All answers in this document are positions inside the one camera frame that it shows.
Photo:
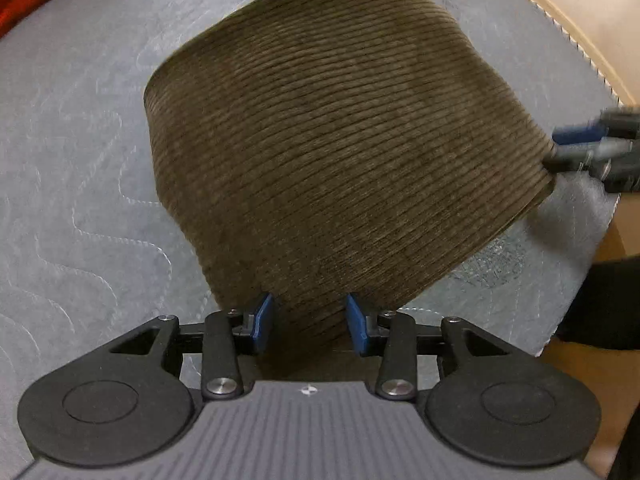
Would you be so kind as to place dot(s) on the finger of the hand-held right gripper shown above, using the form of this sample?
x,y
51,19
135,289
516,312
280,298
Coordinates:
x,y
580,135
575,162

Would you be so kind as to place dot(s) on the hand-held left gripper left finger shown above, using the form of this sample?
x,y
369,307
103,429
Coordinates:
x,y
262,322

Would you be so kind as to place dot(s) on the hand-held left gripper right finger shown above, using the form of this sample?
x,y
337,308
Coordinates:
x,y
356,322

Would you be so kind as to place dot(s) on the dark cloth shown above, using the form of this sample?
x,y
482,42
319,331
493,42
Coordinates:
x,y
605,305

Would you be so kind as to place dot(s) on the beige padded bed frame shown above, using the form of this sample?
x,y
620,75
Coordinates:
x,y
590,15

